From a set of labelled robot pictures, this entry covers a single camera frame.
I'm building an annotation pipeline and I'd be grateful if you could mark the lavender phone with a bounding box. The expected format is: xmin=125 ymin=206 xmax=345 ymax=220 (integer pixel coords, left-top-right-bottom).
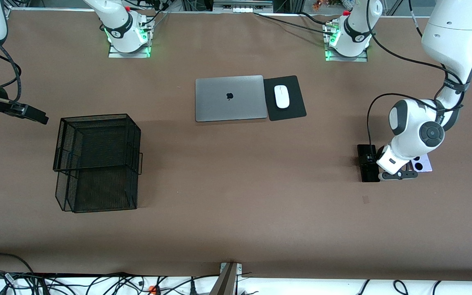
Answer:
xmin=410 ymin=155 xmax=433 ymax=173

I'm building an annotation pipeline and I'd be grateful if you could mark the tall black smartphone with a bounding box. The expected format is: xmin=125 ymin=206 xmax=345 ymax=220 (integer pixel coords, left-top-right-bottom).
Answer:
xmin=357 ymin=144 xmax=381 ymax=183

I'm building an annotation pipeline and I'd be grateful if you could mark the black mouse pad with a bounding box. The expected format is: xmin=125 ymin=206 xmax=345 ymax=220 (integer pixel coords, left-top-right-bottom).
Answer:
xmin=263 ymin=75 xmax=307 ymax=122

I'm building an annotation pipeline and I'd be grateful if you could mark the white computer mouse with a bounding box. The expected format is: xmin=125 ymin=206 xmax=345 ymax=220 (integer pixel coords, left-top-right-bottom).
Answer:
xmin=274 ymin=85 xmax=290 ymax=109

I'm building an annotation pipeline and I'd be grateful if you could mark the silver closed laptop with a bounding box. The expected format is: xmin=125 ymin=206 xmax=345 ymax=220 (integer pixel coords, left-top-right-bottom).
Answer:
xmin=195 ymin=75 xmax=268 ymax=123

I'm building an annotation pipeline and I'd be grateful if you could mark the grey power strip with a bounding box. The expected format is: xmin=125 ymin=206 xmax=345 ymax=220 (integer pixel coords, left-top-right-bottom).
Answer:
xmin=213 ymin=0 xmax=272 ymax=14

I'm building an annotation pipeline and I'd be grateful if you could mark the black wire mesh basket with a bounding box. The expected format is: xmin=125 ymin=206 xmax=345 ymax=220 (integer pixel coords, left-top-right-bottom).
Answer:
xmin=52 ymin=113 xmax=143 ymax=213

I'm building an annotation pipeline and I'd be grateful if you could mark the aluminium frame profile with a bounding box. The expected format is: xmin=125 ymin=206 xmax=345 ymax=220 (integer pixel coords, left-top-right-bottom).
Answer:
xmin=6 ymin=0 xmax=30 ymax=13

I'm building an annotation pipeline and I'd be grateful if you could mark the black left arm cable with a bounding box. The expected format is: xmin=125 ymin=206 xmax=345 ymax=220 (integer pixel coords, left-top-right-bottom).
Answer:
xmin=365 ymin=0 xmax=466 ymax=144

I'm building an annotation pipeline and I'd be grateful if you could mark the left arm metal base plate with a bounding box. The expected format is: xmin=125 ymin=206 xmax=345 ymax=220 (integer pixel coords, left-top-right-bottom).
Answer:
xmin=324 ymin=23 xmax=369 ymax=62

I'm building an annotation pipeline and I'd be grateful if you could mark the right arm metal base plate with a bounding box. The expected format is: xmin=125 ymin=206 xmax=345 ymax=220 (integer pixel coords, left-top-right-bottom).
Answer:
xmin=108 ymin=41 xmax=152 ymax=59

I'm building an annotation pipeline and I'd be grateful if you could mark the thick black floor cable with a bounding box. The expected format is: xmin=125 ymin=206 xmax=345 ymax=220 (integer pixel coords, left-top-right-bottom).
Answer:
xmin=0 ymin=252 xmax=36 ymax=295

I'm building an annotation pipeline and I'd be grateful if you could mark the short black table cable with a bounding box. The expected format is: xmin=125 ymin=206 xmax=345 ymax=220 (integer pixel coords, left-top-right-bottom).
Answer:
xmin=300 ymin=11 xmax=330 ymax=26

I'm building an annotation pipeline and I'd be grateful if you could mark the black base cable bundle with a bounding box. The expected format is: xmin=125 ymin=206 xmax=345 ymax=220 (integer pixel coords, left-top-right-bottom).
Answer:
xmin=140 ymin=0 xmax=172 ymax=32

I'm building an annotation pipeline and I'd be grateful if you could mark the long black table cable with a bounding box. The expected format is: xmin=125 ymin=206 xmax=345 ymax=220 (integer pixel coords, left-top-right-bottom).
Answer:
xmin=254 ymin=11 xmax=336 ymax=35

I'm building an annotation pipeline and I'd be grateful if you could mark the grey aluminium camera post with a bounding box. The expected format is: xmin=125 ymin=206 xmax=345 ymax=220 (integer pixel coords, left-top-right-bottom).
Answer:
xmin=209 ymin=262 xmax=243 ymax=295

